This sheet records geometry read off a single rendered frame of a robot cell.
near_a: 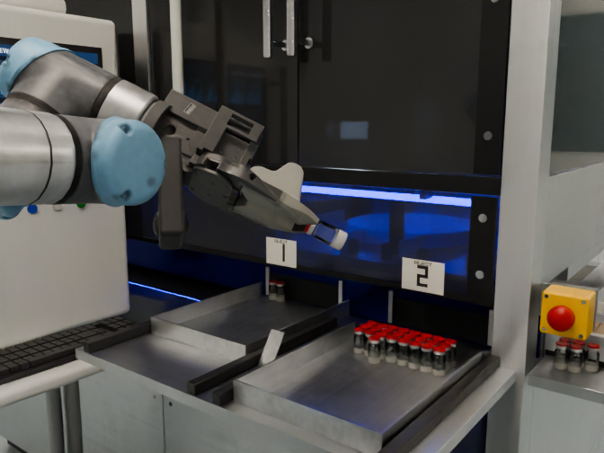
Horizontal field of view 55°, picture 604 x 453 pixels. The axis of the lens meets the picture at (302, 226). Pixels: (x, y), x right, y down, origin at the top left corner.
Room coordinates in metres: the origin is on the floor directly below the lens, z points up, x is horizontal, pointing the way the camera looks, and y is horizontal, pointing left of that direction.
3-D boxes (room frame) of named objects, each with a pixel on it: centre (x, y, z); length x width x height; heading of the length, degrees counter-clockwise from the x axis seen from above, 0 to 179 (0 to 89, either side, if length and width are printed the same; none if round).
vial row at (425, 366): (0.98, -0.17, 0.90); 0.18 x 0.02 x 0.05; 52
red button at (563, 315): (0.89, -0.41, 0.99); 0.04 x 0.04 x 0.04; 53
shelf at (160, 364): (1.03, 0.01, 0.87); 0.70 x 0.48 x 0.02; 53
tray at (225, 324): (1.19, 0.10, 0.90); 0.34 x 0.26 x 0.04; 143
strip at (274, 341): (0.93, 0.08, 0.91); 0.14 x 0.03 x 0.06; 144
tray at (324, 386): (0.89, -0.10, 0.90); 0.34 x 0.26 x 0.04; 142
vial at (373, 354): (0.98, -0.13, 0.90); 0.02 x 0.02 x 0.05
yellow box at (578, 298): (0.93, -0.44, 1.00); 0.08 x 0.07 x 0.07; 143
